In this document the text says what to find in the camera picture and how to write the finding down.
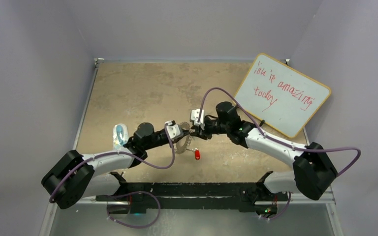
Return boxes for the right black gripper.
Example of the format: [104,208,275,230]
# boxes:
[190,119,230,142]

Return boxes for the silver disc with keyrings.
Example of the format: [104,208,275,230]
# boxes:
[174,122,193,154]

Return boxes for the keys with red green tags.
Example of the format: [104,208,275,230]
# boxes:
[190,148,201,160]

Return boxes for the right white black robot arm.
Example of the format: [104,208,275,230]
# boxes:
[190,102,338,200]

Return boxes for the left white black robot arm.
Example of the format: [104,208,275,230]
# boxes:
[41,120,190,209]

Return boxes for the whiteboard with red writing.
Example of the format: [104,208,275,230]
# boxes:
[234,53,331,138]

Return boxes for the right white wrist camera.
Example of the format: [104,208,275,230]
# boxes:
[190,109,205,130]

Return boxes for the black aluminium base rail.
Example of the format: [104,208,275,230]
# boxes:
[96,182,288,215]

